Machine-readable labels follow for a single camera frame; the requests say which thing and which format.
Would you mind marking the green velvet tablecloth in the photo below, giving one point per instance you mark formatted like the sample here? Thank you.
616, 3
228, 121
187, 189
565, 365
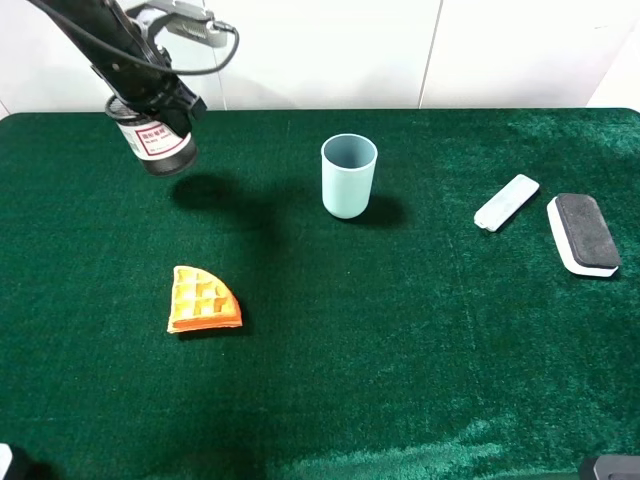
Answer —
405, 343

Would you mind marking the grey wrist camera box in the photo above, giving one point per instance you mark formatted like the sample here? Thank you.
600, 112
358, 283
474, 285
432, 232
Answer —
180, 18

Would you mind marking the orange waffle slice toy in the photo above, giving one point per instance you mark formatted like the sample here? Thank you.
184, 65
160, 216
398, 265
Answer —
200, 301

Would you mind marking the light blue plastic cup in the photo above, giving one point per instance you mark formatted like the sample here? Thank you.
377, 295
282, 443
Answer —
348, 163

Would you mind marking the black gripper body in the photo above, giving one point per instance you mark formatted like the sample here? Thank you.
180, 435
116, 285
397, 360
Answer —
160, 95

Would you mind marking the white rectangular plastic case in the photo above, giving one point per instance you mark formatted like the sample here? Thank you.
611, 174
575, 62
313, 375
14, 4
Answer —
505, 203

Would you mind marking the black mesh pen holder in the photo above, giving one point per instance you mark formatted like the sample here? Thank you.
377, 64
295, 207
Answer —
160, 151

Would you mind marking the whiteboard eraser black felt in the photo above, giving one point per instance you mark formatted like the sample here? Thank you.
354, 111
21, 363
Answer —
582, 237

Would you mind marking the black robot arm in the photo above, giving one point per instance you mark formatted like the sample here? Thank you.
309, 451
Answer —
104, 24

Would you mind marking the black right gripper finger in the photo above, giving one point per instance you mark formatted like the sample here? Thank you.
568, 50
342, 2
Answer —
176, 116

